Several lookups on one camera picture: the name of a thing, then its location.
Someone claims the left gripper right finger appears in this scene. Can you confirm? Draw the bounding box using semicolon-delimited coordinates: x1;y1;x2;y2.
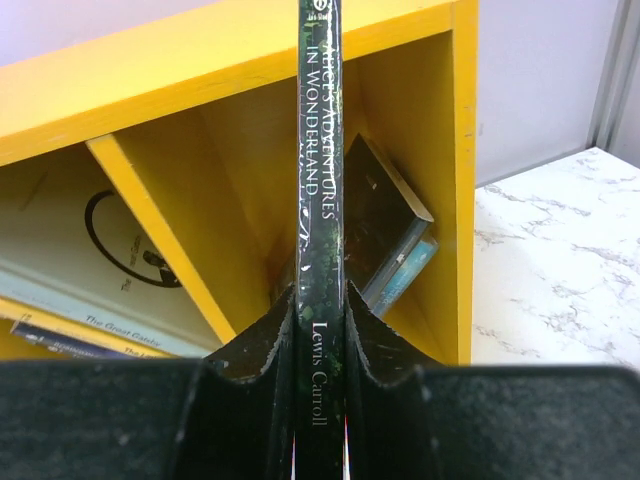
345;281;440;385

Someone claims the right aluminium frame post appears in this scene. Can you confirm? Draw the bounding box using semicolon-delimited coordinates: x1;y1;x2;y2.
588;1;639;150

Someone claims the blue 20000 Leagues book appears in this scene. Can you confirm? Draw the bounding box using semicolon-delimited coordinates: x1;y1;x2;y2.
370;233;439;318

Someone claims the yellow wooden two-slot shelf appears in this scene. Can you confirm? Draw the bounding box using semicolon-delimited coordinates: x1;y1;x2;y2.
1;1;478;365

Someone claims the green Alice Wonderland book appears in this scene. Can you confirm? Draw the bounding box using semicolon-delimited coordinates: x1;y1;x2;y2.
294;1;345;479

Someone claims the dark Wuthering Heights book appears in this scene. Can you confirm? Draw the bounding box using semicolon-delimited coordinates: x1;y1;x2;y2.
344;134;434;305

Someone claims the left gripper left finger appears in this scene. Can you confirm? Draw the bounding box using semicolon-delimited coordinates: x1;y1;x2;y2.
205;285;295;384

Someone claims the clear plastic file folder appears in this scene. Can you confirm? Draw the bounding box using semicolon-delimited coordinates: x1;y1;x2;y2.
1;163;221;357

